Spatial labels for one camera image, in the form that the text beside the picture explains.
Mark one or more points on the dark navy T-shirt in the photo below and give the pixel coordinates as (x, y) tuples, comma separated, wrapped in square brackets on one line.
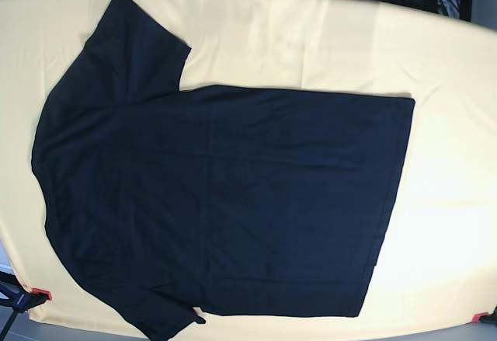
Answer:
[(234, 200)]

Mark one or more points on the yellow table cloth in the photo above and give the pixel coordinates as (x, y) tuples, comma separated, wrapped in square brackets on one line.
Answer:
[(437, 267)]

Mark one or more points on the red-black clamp left corner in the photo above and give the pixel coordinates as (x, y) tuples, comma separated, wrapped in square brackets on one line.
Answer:
[(21, 300)]

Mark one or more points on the red-black clamp corner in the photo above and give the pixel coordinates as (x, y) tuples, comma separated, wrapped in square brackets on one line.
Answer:
[(21, 300), (486, 318)]

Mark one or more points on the red-black clamp right corner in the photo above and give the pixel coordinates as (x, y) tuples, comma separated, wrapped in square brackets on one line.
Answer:
[(486, 318)]

